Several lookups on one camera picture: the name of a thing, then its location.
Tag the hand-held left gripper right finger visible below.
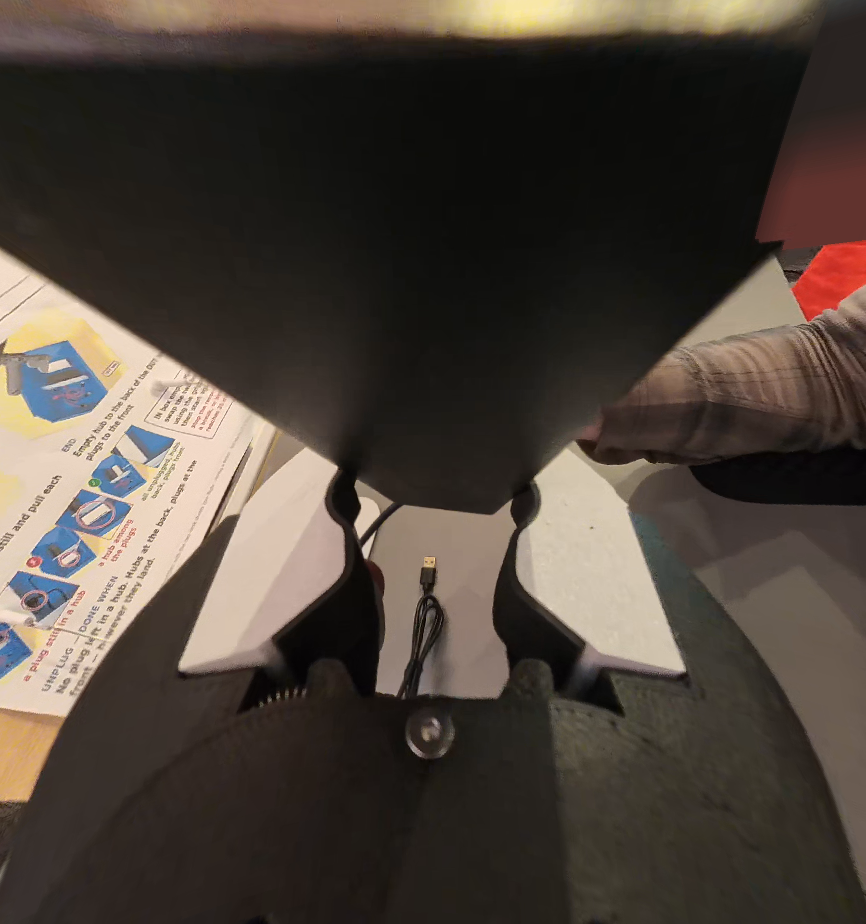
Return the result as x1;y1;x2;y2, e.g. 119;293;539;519
493;457;688;695

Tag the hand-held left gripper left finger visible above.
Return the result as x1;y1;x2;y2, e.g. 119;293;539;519
179;451;387;697

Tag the black hub cord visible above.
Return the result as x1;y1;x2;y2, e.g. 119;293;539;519
359;500;407;558

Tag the thin black usb cable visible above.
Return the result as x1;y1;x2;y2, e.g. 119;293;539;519
395;554;448;700

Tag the black switched usb hub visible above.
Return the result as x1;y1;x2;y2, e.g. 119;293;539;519
0;43;818;515

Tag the person's right forearm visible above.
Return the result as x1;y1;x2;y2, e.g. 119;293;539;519
598;267;866;466

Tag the printed instruction sheet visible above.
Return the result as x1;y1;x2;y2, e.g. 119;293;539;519
0;234;257;719

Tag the red cloth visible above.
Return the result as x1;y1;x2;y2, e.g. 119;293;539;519
792;238;866;322

